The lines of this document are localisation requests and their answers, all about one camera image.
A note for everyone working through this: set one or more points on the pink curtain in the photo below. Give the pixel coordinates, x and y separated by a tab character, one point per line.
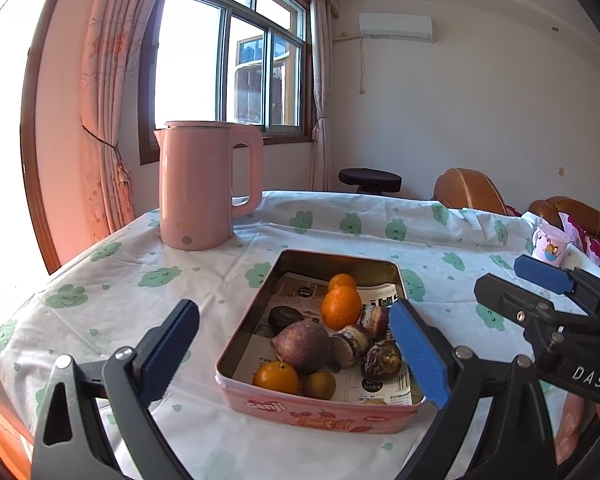
105	110

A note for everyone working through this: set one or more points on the person's right hand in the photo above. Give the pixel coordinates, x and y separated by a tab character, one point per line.
572	425

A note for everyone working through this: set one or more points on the dark water chestnut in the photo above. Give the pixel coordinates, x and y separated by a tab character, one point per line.
382	360
285	317

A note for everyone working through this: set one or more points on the large orange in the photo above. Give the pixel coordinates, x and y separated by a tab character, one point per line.
340	309

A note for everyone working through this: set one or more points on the pale narrow curtain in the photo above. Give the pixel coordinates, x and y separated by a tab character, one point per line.
320	110

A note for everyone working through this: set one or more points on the white air conditioner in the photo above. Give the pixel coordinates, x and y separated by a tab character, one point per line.
395	26

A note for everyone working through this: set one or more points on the white green cloud tablecloth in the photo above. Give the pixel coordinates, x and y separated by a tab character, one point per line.
180	270

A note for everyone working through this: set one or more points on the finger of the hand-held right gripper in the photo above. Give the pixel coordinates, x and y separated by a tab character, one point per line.
542	274
500	297

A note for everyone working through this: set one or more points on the pink tin box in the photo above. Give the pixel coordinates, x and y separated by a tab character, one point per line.
305	412

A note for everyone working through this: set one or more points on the pink electric kettle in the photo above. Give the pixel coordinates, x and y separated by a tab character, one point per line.
195	190

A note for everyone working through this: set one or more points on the small orange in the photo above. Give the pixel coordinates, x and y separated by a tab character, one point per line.
341	280

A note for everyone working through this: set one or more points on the purple passion fruit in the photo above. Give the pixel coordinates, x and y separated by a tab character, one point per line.
300	347

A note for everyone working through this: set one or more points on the medium orange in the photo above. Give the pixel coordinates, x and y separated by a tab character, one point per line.
275	377

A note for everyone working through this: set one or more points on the white cartoon cup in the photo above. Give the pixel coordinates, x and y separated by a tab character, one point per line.
550	247

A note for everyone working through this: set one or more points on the brown leather armchair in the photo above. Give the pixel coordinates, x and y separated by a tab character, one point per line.
465	190

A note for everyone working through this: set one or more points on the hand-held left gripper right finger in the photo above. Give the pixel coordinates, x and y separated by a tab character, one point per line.
420	355

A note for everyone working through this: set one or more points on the brown leather sofa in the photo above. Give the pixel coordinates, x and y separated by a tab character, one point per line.
550	207

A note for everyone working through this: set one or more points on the dark round stool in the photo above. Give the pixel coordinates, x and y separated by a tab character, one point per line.
370	177

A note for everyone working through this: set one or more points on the sliding window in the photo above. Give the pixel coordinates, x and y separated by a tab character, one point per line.
195	60

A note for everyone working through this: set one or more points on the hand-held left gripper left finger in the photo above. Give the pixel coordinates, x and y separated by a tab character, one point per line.
172	355

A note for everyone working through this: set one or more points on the printed paper liner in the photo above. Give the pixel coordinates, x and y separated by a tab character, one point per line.
300	290

